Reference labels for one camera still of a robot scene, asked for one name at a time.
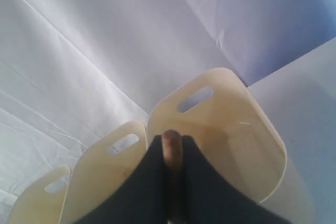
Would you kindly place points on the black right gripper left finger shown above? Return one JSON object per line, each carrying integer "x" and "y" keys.
{"x": 140, "y": 199}

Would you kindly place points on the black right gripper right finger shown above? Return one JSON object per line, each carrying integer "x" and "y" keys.
{"x": 202, "y": 195}

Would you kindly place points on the wooden chopstick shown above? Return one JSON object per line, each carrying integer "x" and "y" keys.
{"x": 173, "y": 160}

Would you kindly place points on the cream bin with triangle mark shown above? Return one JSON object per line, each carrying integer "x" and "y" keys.
{"x": 98, "y": 173}

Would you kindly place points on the cream bin with square mark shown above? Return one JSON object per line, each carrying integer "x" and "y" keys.
{"x": 229, "y": 127}

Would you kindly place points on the cream bin with circle mark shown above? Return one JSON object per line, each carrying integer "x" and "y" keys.
{"x": 36, "y": 204}

